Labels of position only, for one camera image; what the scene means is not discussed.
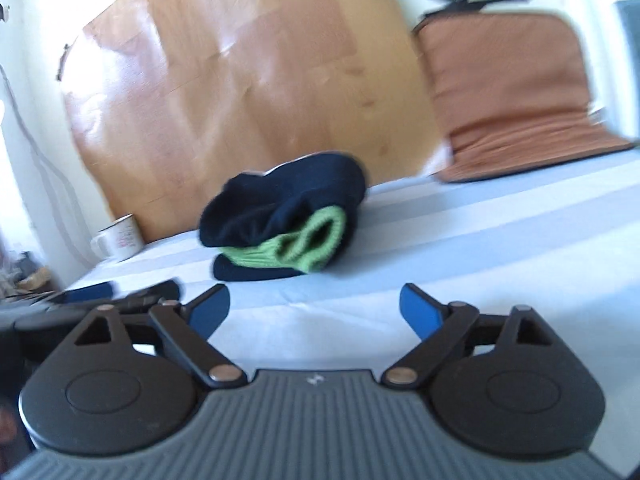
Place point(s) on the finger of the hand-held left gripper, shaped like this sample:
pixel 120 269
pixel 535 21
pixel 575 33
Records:
pixel 155 292
pixel 90 293

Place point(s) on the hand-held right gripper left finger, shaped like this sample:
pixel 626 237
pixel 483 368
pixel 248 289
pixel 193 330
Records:
pixel 210 310

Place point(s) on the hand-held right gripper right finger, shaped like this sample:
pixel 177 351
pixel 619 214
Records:
pixel 420 312

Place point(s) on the black green knitted sweater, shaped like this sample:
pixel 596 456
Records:
pixel 280 195

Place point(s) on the dark clutter pile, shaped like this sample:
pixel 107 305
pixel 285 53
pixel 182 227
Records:
pixel 25 277

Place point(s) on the white enamel mug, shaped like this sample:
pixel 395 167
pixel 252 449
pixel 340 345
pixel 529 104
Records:
pixel 122 240

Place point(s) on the striped blue white bed sheet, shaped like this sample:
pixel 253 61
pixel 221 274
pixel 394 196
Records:
pixel 450 240

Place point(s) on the brown perforated cushion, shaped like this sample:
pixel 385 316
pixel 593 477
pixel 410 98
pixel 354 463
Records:
pixel 500 85

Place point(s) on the wood-grain wall panel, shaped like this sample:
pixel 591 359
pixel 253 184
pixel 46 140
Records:
pixel 240 85

